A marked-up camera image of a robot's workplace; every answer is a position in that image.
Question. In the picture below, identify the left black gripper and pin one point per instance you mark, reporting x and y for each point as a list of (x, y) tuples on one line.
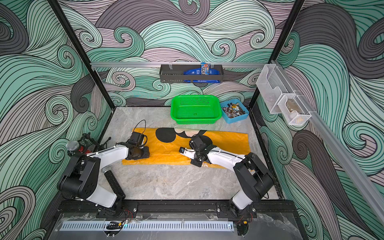
[(146, 154)]

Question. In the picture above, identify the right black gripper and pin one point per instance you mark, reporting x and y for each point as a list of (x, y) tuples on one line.
[(197, 159)]

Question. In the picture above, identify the yellow printed pillowcase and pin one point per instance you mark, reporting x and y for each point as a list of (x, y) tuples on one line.
[(164, 145)]

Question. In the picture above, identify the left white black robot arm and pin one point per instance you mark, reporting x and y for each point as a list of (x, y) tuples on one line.
[(89, 177)]

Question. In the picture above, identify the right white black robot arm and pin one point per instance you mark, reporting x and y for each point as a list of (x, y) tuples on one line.
[(253, 175)]

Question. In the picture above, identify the green plastic basket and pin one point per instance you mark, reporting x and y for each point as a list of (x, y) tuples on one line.
[(195, 109)]

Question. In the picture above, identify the blue bin of small parts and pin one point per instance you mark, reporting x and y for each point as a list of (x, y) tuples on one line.
[(233, 111)]

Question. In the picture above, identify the blue snack packet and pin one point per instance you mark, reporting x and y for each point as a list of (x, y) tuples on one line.
[(205, 69)]

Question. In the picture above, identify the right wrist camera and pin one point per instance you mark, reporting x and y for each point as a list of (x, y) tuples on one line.
[(187, 153)]

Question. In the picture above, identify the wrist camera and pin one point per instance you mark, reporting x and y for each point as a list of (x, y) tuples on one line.
[(137, 138), (187, 153)]

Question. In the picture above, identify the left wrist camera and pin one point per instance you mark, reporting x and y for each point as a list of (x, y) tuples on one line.
[(137, 138)]

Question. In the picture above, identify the white slotted cable duct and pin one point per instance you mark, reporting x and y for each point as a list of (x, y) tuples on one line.
[(153, 226)]

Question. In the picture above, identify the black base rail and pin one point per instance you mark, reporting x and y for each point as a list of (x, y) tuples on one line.
[(222, 209)]

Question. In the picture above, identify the black wall shelf tray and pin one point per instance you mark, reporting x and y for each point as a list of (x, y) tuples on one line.
[(174, 74)]

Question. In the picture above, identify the back aluminium rail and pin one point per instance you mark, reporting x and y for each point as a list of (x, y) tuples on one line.
[(136, 64)]

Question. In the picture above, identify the aluminium rail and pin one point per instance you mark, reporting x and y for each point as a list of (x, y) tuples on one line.
[(369, 192), (136, 64)]

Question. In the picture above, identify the large clear wall bin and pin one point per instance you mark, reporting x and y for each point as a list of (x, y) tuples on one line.
[(272, 86)]

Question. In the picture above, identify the small clear wall bin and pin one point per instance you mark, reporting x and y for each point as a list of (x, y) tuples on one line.
[(293, 110)]

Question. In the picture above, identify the right aluminium rail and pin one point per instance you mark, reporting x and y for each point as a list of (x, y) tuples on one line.
[(369, 192)]

